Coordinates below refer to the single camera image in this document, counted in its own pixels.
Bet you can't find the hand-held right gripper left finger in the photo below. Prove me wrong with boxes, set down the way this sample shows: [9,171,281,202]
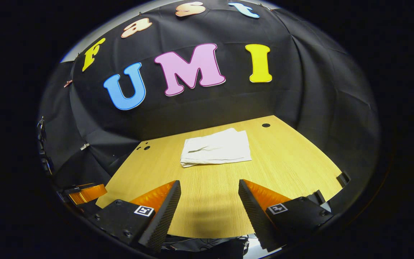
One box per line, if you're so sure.
[88,180,181,252]

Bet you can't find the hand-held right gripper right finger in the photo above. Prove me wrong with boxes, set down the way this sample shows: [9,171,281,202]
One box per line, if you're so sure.
[239,179,334,252]

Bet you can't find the white jeans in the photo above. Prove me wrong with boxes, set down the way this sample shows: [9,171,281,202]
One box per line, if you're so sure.
[180,128,252,168]

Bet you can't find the dark patterned cloth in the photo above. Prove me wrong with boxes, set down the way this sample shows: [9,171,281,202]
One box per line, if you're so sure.
[164,235,256,258]

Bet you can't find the black backdrop cloth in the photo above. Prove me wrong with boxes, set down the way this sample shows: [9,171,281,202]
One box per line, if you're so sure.
[38,0,380,216]

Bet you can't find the dark cabled stand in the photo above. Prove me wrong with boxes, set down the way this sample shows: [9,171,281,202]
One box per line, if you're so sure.
[37,116,54,176]

